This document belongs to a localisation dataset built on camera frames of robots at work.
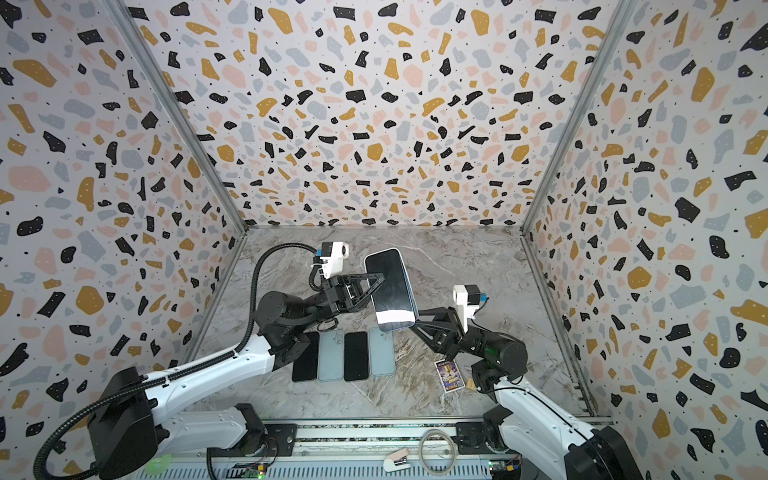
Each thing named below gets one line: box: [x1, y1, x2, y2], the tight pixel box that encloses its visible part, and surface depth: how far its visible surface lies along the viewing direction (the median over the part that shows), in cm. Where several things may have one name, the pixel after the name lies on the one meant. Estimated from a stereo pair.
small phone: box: [344, 331, 368, 382], surface depth 89 cm
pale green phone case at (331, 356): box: [318, 330, 344, 383], surface depth 89 cm
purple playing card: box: [434, 359, 466, 393], surface depth 85 cm
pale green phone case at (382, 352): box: [368, 326, 396, 377], surface depth 90 cm
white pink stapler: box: [383, 448, 411, 472], surface depth 71 cm
